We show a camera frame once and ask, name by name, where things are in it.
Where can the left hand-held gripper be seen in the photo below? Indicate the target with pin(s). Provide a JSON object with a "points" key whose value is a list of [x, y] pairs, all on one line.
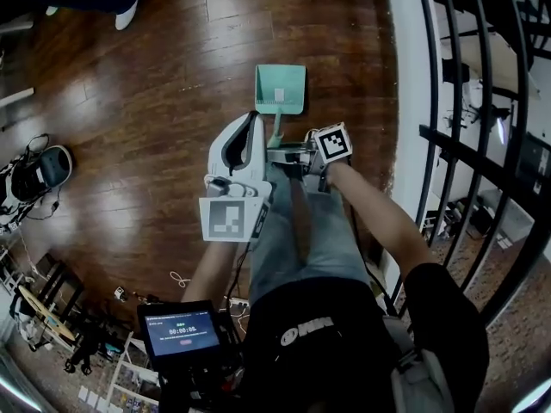
{"points": [[224, 220]]}

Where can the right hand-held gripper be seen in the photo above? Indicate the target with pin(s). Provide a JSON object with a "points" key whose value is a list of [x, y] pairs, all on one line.
{"points": [[333, 142]]}

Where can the teal green plastic dustpan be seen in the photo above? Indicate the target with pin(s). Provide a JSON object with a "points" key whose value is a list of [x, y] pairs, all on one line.
{"points": [[280, 80]]}

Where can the person's left forearm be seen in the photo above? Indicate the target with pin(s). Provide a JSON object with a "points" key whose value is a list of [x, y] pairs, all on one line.
{"points": [[211, 269]]}

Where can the grey shoulder bag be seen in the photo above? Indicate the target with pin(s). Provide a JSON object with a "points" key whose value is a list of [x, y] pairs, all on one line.
{"points": [[424, 372]]}

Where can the person's right forearm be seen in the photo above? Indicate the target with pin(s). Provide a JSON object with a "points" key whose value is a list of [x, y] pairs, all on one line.
{"points": [[379, 213]]}

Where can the dark wooden floor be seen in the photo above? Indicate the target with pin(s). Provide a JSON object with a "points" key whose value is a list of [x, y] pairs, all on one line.
{"points": [[150, 80]]}

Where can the person's grey-blue jeans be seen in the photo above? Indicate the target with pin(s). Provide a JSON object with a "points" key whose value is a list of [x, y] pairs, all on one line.
{"points": [[275, 230]]}

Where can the white power strip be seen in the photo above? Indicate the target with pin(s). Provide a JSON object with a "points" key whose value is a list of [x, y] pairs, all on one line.
{"points": [[239, 303]]}

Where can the black metal railing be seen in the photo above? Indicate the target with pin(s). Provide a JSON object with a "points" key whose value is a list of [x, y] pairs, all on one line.
{"points": [[456, 153]]}

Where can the small white cube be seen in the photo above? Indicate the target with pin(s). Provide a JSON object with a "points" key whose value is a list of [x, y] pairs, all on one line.
{"points": [[119, 293]]}

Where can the black monitor screen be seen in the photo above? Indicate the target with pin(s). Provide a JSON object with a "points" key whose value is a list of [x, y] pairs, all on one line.
{"points": [[181, 329]]}

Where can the person's black t-shirt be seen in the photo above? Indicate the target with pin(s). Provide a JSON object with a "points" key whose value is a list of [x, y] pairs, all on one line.
{"points": [[327, 359]]}

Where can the black and white patterned bag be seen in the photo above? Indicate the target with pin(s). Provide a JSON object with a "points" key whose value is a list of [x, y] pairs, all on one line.
{"points": [[17, 187]]}

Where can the beige tabletop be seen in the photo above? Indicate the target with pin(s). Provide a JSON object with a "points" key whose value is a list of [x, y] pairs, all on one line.
{"points": [[490, 58]]}

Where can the white low table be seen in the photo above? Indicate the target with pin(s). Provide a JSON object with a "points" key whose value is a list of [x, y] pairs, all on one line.
{"points": [[512, 217]]}

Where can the white shelf rack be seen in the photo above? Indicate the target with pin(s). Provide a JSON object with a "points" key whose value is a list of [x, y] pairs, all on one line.
{"points": [[129, 368]]}

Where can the round wooden board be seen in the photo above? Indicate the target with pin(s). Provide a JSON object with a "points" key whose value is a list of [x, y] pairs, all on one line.
{"points": [[43, 312]]}

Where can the white paper sheets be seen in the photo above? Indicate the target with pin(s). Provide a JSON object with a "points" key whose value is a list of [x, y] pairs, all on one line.
{"points": [[90, 396]]}

